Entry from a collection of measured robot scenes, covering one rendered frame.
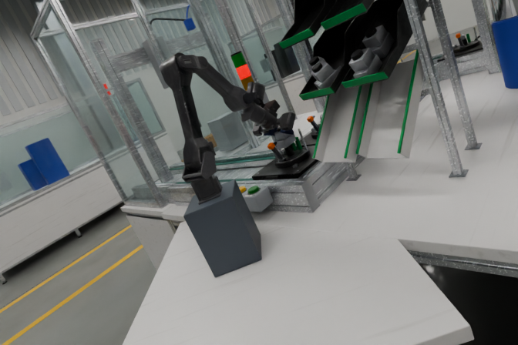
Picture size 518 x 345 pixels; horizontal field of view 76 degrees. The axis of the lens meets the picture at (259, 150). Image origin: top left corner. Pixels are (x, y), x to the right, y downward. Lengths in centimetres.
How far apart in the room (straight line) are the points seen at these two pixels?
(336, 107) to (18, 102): 847
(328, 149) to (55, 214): 530
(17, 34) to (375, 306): 935
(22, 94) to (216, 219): 848
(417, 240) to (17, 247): 560
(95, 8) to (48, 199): 585
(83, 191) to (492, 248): 575
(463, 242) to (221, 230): 55
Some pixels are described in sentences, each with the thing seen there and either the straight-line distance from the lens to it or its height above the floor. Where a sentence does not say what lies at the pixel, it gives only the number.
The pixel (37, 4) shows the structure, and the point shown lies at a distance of 886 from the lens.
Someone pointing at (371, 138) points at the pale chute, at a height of 103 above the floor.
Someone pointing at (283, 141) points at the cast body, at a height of 106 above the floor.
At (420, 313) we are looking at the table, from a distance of 67.
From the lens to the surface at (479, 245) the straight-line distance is 79.
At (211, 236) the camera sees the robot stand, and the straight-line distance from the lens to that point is 91.
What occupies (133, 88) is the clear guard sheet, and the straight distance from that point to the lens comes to 241.
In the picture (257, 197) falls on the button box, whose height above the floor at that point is 95.
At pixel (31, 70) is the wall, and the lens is 939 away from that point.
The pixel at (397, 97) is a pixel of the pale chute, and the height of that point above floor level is 111.
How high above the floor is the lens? 133
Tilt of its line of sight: 13 degrees down
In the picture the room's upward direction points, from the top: 23 degrees counter-clockwise
